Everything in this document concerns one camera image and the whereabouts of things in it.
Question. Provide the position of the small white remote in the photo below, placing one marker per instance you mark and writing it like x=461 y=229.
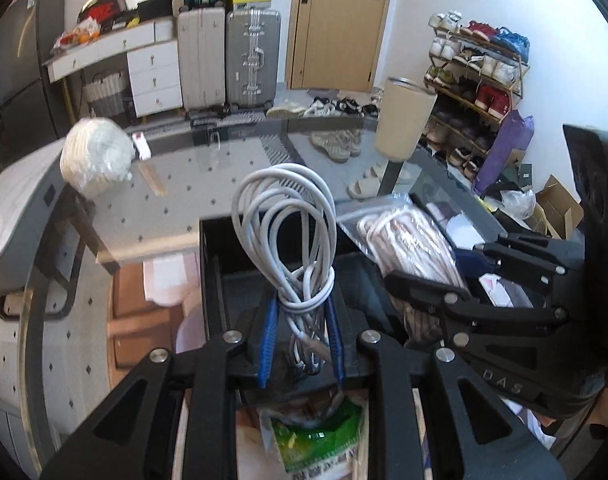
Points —
x=141 y=146

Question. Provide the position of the green paper bag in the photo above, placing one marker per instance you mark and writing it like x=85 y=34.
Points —
x=516 y=177

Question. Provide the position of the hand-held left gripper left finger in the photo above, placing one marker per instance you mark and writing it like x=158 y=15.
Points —
x=268 y=340

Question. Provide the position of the black handbag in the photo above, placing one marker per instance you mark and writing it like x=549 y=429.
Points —
x=153 y=7

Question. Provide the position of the metal shoe rack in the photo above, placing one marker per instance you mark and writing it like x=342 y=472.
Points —
x=459 y=96

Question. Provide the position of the purple bag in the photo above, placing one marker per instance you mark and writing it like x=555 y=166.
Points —
x=504 y=150

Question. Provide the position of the bagged white yarn ball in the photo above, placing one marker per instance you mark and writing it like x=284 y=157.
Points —
x=96 y=157

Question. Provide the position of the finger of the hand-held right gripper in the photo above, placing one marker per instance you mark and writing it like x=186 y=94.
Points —
x=524 y=255
x=424 y=292

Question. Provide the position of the silver suitcase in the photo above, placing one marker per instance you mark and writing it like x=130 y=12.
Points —
x=254 y=60

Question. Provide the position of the beige suitcase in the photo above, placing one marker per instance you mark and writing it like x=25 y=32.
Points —
x=201 y=60

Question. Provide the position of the bag of fruit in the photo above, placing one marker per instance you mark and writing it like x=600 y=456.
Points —
x=78 y=35

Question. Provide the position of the wooden door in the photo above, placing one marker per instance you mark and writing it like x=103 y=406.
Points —
x=334 y=25

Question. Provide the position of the grey diamond pattern rug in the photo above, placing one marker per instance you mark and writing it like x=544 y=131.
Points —
x=183 y=190

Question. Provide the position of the black storage box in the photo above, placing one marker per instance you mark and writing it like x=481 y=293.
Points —
x=233 y=255

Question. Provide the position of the yellow and black box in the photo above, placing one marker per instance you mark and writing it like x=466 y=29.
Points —
x=251 y=1

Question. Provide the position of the black sandals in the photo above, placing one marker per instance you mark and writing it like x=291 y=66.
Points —
x=356 y=107

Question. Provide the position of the pair of chunky pale sneakers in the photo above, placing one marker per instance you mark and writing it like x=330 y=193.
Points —
x=334 y=145

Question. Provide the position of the green plastic bag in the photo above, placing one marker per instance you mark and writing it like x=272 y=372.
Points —
x=309 y=440

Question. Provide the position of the pair of beige slippers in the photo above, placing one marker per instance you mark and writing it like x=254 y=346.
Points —
x=364 y=187

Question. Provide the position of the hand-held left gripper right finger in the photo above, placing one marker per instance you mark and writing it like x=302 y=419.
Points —
x=336 y=345

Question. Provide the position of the beige sneaker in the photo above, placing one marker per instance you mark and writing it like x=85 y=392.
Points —
x=286 y=109

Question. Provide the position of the brown cardboard box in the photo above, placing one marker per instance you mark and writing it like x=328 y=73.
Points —
x=559 y=207

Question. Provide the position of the white desk with drawers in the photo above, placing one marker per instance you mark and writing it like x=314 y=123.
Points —
x=151 y=75

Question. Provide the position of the grey refrigerator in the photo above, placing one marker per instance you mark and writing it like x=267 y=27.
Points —
x=28 y=70

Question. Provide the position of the wicker laundry basket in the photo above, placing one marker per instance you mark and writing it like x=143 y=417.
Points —
x=106 y=95

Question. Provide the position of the red and black shoe box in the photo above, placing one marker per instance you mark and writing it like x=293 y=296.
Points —
x=103 y=10

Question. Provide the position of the beige tumbler cup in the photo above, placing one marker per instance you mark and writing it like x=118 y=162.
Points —
x=404 y=120

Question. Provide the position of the white and black sneakers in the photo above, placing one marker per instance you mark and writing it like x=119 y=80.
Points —
x=321 y=108

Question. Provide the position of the white plastic bag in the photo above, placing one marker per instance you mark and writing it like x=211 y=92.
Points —
x=516 y=202

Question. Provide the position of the collection of assorted shoes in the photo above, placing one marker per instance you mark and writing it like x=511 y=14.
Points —
x=491 y=100

